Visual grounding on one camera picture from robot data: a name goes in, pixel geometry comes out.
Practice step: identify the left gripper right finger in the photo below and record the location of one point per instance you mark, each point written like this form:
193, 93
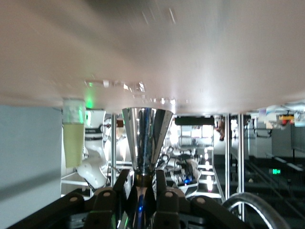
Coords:
171, 210

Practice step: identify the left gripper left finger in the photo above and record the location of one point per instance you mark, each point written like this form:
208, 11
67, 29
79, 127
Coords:
104, 210

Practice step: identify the steel double cone jigger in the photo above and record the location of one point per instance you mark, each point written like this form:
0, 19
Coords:
146, 138

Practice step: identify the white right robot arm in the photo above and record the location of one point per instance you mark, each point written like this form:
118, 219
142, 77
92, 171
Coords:
94, 152

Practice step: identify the yellow-green bottle with clear base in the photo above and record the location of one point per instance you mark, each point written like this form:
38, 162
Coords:
74, 143

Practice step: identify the black background screen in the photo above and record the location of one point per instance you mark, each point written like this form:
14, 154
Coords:
194, 121

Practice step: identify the green exit sign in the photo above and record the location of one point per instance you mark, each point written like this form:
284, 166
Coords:
274, 171

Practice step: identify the aluminium frame profile structure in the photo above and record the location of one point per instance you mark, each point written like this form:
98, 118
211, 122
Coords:
240, 155

